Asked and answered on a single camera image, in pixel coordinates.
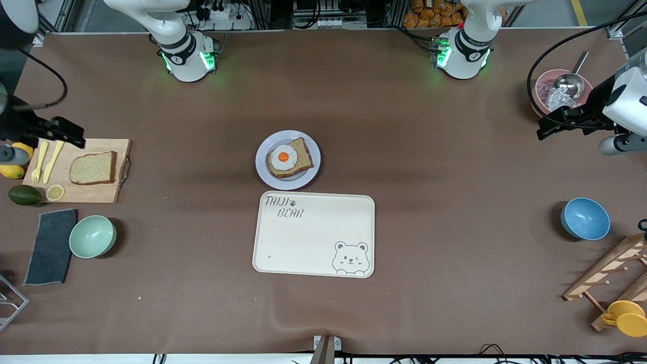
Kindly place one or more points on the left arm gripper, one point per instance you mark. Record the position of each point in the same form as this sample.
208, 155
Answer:
598, 99

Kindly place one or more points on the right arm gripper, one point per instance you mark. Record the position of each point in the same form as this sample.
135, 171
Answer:
16, 126

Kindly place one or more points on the brown bread slice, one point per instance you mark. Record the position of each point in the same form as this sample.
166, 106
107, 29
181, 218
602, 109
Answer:
303, 151
93, 168

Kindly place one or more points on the white round plate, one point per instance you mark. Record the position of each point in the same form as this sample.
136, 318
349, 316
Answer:
263, 172

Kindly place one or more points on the fried egg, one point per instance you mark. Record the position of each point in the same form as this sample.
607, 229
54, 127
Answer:
283, 164

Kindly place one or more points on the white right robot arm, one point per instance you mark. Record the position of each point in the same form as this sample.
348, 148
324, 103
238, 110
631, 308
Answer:
187, 60

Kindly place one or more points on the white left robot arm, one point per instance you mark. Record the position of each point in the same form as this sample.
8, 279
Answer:
462, 60

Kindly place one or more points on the clear ice cube pile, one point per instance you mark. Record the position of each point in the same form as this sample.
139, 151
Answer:
558, 101

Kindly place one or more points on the yellow plastic knife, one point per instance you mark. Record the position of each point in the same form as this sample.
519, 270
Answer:
50, 167

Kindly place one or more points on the metal scoop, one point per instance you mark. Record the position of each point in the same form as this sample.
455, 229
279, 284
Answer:
568, 83

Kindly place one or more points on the yellow plastic fork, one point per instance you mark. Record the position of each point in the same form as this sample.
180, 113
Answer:
38, 164

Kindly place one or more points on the yellow lemon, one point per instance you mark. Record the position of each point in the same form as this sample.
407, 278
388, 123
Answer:
12, 172
24, 147

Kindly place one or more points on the pink bowl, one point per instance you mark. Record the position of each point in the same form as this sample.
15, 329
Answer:
548, 76

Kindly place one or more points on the lemon slice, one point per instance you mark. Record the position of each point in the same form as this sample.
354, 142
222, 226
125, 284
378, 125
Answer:
55, 192

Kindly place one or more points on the wooden cutting board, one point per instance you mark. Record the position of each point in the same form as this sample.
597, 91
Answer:
91, 194

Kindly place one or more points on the green avocado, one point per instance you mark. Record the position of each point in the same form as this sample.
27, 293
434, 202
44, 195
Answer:
24, 195

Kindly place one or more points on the blue bowl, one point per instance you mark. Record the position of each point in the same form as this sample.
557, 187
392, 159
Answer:
585, 219

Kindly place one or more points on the mint green bowl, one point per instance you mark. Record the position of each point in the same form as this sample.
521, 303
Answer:
92, 236

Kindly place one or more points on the dark grey cloth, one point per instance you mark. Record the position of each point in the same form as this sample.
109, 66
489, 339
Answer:
50, 247

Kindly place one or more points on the brown table cover sheet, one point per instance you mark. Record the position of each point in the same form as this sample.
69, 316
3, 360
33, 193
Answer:
202, 126

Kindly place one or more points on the wooden rack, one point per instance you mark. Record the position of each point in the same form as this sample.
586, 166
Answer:
606, 267

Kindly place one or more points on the orange bread roll pile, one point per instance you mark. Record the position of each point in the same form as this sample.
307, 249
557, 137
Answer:
429, 15

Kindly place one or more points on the white power strip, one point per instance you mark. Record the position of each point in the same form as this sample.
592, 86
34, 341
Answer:
222, 15

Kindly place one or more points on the yellow cup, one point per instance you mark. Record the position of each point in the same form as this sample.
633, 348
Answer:
629, 321

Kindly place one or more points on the cream bear print tray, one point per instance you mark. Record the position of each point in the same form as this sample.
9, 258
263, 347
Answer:
313, 237

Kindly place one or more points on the metal table bracket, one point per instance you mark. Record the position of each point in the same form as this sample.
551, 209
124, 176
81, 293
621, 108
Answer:
326, 351

